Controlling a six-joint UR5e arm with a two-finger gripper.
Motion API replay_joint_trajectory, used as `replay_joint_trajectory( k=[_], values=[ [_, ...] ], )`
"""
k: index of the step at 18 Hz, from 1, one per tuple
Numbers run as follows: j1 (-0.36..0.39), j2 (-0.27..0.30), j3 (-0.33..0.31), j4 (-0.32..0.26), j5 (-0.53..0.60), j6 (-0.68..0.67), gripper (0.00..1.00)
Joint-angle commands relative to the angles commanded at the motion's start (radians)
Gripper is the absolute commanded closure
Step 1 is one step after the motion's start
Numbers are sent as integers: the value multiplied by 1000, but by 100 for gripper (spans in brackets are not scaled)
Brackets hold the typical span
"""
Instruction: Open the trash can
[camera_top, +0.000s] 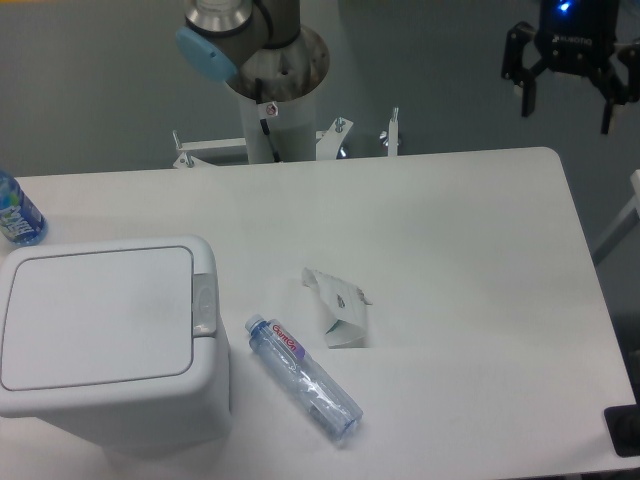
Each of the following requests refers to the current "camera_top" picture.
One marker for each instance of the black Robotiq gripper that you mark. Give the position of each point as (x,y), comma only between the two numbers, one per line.
(574,38)

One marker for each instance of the grey robot arm with blue cap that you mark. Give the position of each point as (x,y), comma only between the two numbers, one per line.
(219,37)

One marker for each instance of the white trash can body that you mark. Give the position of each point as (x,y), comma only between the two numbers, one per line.
(187,408)

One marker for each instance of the white trash can lid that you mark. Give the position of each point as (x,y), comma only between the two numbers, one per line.
(95,318)

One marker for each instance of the white crumpled paper box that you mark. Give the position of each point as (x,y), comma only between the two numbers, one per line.
(344,309)

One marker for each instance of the black clamp at table corner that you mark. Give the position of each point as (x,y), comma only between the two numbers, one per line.
(623,426)

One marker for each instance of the clear empty plastic bottle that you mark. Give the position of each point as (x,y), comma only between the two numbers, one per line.
(305,380)

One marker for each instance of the grey lid push button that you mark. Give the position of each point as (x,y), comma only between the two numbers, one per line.
(205,305)

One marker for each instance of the blue label water bottle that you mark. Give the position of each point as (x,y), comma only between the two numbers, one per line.
(22,223)

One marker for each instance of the white frame at right edge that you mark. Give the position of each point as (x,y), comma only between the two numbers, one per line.
(621,225)

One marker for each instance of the white right clamp bracket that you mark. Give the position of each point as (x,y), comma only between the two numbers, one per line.
(390,138)

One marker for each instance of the white middle mounting bracket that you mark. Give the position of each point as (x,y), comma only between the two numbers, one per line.
(331,143)

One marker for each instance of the white mounting bracket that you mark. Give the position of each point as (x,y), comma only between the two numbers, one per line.
(196,154)
(331,143)

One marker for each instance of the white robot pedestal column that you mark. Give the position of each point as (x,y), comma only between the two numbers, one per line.
(276,93)

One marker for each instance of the white left mounting bracket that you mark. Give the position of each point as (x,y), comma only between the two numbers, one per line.
(196,154)

